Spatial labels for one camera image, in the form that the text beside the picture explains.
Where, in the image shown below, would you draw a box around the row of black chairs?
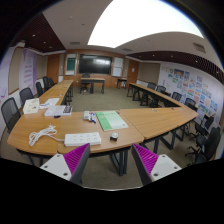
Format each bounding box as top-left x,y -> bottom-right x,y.
0,75 -> 56,134
146,81 -> 223,164

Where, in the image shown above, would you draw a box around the wooden lectern desk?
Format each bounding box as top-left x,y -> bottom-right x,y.
80,77 -> 106,95

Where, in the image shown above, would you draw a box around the long wooden conference table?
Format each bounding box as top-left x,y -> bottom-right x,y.
39,79 -> 75,107
126,82 -> 184,108

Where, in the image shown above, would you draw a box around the whiteboard with green sheet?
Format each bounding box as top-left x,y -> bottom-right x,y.
64,53 -> 78,76

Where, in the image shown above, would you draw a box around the plain white wall board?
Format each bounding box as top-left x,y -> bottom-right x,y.
112,56 -> 125,78

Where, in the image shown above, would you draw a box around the purple wall banner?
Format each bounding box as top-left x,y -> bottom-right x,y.
0,46 -> 16,101
18,48 -> 38,96

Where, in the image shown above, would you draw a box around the wooden door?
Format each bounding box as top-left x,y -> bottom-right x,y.
46,54 -> 61,84
126,58 -> 140,88

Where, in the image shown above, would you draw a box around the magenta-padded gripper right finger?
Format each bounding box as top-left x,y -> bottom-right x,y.
131,142 -> 183,187

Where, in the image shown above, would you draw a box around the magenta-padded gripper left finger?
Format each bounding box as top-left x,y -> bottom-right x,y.
39,142 -> 92,185

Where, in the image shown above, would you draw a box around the small wooden side desk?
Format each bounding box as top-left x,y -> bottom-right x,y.
116,77 -> 128,90

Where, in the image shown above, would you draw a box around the white power strip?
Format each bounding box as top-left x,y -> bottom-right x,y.
63,131 -> 102,148

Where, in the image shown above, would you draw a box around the white paper sheets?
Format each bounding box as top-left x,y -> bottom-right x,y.
39,97 -> 60,110

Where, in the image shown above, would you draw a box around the large black wall screen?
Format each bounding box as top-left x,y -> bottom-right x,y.
78,53 -> 113,75

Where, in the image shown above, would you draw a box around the bright ceiling light panel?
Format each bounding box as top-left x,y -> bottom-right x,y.
87,0 -> 204,49

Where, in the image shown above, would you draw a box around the green and white booklet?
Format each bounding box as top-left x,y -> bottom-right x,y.
95,110 -> 129,132

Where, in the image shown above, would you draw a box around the black office chair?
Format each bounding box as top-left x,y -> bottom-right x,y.
79,73 -> 92,94

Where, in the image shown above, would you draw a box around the white power strip cable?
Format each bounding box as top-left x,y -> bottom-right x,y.
28,123 -> 66,147

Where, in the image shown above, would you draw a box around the colourful wall posters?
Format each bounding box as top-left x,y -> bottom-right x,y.
164,66 -> 221,121

